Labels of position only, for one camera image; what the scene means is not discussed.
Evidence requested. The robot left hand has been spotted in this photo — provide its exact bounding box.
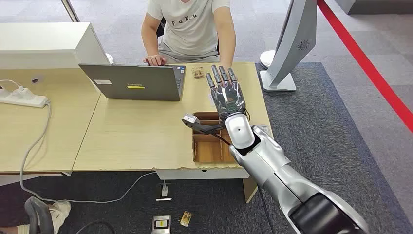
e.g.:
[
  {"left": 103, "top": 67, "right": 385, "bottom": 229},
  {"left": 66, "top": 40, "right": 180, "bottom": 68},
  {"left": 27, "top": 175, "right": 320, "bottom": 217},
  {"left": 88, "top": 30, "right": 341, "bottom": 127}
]
[{"left": 206, "top": 64, "right": 248, "bottom": 121}]

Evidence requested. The person's right hand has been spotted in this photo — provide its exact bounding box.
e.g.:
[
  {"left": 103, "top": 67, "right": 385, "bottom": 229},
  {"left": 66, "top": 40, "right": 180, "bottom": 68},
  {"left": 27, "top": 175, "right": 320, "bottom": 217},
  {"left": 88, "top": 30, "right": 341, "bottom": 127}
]
[{"left": 143, "top": 54, "right": 168, "bottom": 67}]

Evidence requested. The wooden organizer box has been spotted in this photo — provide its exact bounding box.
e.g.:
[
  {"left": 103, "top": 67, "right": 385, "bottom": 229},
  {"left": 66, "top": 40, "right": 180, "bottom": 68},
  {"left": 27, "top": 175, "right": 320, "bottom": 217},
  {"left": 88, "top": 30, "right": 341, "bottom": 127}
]
[{"left": 192, "top": 112, "right": 238, "bottom": 163}]

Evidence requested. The person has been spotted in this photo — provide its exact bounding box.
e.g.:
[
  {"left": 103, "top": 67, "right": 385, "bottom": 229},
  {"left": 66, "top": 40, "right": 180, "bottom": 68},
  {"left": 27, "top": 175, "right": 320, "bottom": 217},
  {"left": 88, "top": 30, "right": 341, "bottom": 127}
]
[{"left": 141, "top": 0, "right": 237, "bottom": 70}]

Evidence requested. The pale grey card reader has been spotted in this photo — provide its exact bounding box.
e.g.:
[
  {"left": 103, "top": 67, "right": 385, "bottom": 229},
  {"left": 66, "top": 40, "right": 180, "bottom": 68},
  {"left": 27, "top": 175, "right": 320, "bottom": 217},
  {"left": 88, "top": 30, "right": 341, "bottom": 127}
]
[{"left": 256, "top": 124, "right": 272, "bottom": 137}]

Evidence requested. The small golden card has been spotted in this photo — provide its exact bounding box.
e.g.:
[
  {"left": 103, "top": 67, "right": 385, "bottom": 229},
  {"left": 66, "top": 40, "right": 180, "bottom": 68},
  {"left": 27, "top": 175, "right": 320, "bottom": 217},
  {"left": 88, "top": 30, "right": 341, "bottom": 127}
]
[{"left": 179, "top": 211, "right": 193, "bottom": 228}]

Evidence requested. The clear plastic wrap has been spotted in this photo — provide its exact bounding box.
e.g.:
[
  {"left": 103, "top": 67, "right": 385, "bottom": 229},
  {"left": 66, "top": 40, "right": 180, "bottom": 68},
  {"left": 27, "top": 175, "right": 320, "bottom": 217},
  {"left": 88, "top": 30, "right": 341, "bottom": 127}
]
[{"left": 211, "top": 82, "right": 246, "bottom": 118}]

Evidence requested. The grey laptop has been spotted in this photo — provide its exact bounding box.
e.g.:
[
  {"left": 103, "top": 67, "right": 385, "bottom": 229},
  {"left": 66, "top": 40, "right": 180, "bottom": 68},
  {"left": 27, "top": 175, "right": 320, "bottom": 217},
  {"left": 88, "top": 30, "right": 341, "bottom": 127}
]
[{"left": 78, "top": 63, "right": 187, "bottom": 102}]

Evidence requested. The grey standing display kiosk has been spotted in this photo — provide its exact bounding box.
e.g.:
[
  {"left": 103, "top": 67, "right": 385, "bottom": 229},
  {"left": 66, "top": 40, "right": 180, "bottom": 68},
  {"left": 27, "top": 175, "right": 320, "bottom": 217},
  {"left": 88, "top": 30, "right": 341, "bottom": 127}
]
[{"left": 260, "top": 0, "right": 319, "bottom": 93}]

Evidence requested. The white desk crossbeam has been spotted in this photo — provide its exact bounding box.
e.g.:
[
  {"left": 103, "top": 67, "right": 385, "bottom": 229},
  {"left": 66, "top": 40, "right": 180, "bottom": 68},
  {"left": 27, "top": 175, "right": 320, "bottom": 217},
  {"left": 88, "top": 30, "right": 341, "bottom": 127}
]
[{"left": 155, "top": 168, "right": 250, "bottom": 180}]

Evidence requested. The wooden desk leg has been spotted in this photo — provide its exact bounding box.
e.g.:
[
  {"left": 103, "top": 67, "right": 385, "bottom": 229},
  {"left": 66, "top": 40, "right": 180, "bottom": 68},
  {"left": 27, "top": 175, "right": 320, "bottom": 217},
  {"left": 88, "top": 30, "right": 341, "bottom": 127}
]
[{"left": 243, "top": 176, "right": 259, "bottom": 204}]

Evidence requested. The black floor socket plate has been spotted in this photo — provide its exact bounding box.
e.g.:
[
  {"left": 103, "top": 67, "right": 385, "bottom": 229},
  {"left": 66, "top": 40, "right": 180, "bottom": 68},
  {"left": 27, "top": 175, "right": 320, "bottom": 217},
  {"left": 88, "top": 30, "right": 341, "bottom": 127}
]
[{"left": 155, "top": 181, "right": 173, "bottom": 202}]

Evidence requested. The white power strip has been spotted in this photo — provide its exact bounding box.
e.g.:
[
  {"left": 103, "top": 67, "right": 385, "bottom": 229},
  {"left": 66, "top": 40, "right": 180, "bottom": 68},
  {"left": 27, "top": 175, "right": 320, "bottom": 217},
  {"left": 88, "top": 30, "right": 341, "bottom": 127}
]
[{"left": 0, "top": 86, "right": 50, "bottom": 109}]

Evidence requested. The white power plug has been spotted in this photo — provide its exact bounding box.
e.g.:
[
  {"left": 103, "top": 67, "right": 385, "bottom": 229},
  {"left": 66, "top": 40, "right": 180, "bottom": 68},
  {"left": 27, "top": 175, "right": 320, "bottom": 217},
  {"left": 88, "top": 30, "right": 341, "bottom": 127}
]
[{"left": 14, "top": 85, "right": 33, "bottom": 98}]

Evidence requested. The silver floor box yellow label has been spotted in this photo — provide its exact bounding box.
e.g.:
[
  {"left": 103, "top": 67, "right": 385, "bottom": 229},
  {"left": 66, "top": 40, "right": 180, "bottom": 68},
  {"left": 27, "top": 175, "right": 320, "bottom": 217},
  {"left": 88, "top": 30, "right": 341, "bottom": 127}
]
[{"left": 151, "top": 214, "right": 171, "bottom": 234}]

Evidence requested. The red barrier belt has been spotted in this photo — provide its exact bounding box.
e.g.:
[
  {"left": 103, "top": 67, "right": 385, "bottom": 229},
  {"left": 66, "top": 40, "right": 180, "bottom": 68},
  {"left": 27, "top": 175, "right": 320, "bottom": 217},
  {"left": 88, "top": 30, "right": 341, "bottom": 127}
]
[{"left": 317, "top": 0, "right": 413, "bottom": 133}]

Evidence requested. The grey bench base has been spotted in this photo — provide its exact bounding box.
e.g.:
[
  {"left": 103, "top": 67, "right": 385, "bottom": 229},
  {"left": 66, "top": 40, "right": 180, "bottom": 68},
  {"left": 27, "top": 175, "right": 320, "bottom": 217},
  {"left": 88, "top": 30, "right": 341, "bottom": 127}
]
[{"left": 334, "top": 0, "right": 413, "bottom": 15}]

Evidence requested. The white sneaker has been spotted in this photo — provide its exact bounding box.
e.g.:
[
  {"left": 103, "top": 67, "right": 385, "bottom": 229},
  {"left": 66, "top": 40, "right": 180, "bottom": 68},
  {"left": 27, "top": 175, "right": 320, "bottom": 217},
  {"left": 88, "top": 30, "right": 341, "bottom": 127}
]
[{"left": 48, "top": 200, "right": 72, "bottom": 234}]

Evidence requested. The black chair armrest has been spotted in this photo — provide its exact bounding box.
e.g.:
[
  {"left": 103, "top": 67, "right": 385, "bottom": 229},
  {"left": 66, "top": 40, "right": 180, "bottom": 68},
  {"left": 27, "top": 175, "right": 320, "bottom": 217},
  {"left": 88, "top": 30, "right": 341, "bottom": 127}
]
[{"left": 24, "top": 196, "right": 55, "bottom": 234}]

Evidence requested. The black camera bracket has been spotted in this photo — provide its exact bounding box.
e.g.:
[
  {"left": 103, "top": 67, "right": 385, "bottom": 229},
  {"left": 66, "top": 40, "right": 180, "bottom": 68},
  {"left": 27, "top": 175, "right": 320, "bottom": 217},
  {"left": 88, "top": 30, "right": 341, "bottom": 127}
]
[{"left": 181, "top": 117, "right": 226, "bottom": 136}]

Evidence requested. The black camera cable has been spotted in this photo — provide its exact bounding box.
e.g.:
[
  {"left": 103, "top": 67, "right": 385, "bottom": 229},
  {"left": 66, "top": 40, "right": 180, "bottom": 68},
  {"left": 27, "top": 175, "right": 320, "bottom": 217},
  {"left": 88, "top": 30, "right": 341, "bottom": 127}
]
[{"left": 211, "top": 131, "right": 233, "bottom": 147}]

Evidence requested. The thin white cable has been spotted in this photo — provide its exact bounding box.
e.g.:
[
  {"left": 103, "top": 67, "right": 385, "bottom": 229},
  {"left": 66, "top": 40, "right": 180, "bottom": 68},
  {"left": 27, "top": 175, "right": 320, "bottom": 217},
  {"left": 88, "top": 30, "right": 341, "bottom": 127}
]
[{"left": 0, "top": 79, "right": 21, "bottom": 89}]

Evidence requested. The black floor cable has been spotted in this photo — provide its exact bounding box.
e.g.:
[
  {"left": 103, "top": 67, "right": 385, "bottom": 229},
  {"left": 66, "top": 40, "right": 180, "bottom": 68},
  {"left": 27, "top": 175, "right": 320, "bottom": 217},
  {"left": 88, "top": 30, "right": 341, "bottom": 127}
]
[{"left": 75, "top": 220, "right": 116, "bottom": 234}]

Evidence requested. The grey power cable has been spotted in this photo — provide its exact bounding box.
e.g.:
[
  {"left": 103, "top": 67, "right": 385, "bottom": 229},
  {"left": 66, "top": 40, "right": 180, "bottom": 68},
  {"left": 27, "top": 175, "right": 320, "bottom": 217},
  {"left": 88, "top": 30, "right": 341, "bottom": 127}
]
[{"left": 19, "top": 101, "right": 159, "bottom": 205}]

